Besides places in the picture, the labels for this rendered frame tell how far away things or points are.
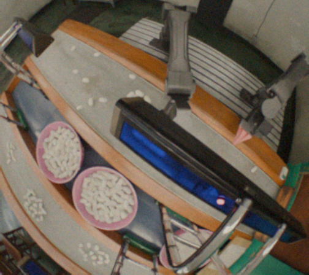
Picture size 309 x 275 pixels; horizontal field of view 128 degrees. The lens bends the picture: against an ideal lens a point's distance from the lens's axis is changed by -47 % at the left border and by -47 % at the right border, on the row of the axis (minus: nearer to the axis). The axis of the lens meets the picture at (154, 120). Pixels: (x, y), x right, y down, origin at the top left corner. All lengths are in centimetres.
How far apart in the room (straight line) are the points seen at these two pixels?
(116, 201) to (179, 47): 57
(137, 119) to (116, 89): 46
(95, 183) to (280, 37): 251
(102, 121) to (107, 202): 33
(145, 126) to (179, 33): 29
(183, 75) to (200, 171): 27
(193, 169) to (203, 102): 44
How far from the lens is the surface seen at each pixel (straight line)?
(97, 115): 60
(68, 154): 65
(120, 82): 64
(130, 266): 77
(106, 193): 58
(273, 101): 45
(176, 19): 41
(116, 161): 53
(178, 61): 38
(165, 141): 17
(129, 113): 17
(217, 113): 60
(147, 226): 68
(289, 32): 234
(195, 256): 23
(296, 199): 83
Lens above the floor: 127
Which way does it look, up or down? 75 degrees down
